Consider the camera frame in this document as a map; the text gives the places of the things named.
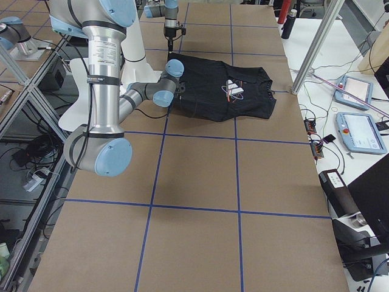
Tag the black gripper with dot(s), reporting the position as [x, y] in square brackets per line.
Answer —
[181, 88]
[169, 33]

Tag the black graphic t-shirt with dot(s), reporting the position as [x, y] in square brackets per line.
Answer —
[218, 91]

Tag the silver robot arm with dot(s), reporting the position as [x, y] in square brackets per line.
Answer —
[168, 9]
[116, 80]

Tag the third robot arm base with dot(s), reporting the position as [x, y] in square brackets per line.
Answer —
[17, 39]

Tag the black water bottle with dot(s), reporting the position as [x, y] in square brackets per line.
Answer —
[288, 25]

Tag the red bottle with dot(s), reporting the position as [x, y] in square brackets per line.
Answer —
[283, 12]

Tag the white power strip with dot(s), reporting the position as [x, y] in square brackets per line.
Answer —
[35, 180]

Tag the far blue teach pendant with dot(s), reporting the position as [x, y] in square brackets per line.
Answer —
[357, 87]

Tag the blue teach pendant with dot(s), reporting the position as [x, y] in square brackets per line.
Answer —
[359, 133]
[357, 87]

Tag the near blue teach pendant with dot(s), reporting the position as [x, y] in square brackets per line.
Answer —
[359, 133]

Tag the aluminium frame post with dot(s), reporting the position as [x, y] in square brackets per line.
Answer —
[322, 31]

